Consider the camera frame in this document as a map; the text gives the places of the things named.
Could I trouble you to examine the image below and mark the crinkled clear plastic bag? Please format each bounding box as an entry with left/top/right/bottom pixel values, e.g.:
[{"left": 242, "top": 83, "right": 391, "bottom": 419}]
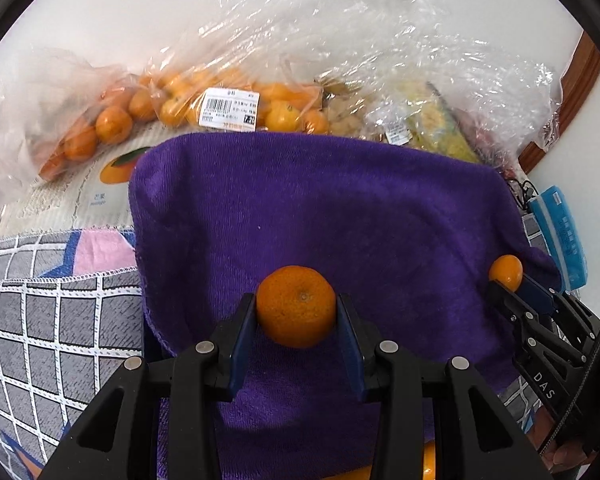
[{"left": 215, "top": 0, "right": 566, "bottom": 176}]

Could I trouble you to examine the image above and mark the white-labelled bag of oranges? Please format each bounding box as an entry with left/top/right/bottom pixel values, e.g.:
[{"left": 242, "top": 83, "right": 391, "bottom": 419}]
[{"left": 145, "top": 25, "right": 331, "bottom": 136}]

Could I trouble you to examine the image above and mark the clear bag of oranges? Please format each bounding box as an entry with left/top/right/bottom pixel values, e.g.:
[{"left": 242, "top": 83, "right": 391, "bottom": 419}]
[{"left": 0, "top": 47, "right": 156, "bottom": 211}]

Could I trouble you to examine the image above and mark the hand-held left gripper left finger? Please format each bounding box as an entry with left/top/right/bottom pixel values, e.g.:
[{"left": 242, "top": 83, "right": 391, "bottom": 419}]
[{"left": 42, "top": 292, "right": 258, "bottom": 480}]

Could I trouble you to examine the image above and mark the bag of pale round fruit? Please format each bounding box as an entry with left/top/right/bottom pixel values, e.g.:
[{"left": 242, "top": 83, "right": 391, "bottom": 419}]
[{"left": 325, "top": 95, "right": 371, "bottom": 138}]

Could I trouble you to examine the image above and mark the person's right hand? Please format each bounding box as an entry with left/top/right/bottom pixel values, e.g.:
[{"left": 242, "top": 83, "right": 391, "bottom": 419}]
[{"left": 540, "top": 437, "right": 598, "bottom": 476}]

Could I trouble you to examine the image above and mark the black wire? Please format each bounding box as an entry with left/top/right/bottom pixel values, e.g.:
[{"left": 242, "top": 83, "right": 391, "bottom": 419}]
[{"left": 505, "top": 174, "right": 538, "bottom": 213}]

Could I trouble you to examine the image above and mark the bag of yellow fruit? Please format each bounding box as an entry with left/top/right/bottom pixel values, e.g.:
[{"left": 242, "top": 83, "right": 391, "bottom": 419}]
[{"left": 365, "top": 77, "right": 486, "bottom": 166}]

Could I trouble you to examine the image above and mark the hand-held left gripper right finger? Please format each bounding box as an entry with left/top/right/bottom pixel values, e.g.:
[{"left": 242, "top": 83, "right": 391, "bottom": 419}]
[{"left": 335, "top": 292, "right": 551, "bottom": 480}]

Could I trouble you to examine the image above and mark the purple towel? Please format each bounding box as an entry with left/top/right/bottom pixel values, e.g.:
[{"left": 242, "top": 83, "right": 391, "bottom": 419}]
[{"left": 127, "top": 132, "right": 563, "bottom": 480}]

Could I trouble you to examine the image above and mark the mandarin orange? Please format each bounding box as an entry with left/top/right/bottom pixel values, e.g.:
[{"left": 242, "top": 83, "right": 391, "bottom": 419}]
[
  {"left": 325, "top": 442, "right": 438, "bottom": 480},
  {"left": 488, "top": 254, "right": 524, "bottom": 292},
  {"left": 256, "top": 265, "right": 337, "bottom": 349}
]

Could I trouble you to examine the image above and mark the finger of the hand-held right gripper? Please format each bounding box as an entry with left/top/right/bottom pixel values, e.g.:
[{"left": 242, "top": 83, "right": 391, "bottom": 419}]
[
  {"left": 486, "top": 281, "right": 587, "bottom": 367},
  {"left": 521, "top": 274, "right": 599, "bottom": 352}
]

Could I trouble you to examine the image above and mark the blue tissue pack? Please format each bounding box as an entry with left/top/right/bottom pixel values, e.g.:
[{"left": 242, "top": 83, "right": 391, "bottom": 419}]
[{"left": 529, "top": 185, "right": 589, "bottom": 292}]

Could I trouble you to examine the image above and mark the grey checkered blanket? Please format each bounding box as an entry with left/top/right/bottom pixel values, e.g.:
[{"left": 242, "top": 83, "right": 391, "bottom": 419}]
[{"left": 0, "top": 210, "right": 548, "bottom": 480}]

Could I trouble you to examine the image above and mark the brown wooden frame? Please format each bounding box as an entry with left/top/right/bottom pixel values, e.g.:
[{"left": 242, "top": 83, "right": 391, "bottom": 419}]
[{"left": 522, "top": 30, "right": 600, "bottom": 176}]

